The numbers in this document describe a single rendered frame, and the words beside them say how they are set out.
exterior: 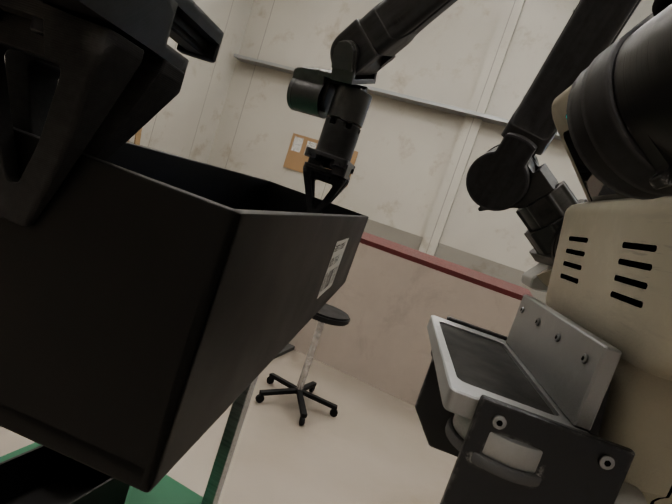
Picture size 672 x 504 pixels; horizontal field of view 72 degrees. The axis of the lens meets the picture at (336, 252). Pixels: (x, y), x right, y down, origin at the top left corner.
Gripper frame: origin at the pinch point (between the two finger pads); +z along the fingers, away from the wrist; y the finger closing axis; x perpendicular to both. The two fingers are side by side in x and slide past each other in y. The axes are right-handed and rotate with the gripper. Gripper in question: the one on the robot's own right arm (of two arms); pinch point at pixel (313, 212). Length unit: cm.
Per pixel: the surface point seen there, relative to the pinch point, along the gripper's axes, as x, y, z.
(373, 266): 5, -241, 36
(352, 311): 2, -242, 71
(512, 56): 95, -824, -328
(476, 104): 65, -819, -230
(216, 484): -6, -26, 69
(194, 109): -463, -847, -62
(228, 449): -6, -26, 60
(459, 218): 108, -819, -27
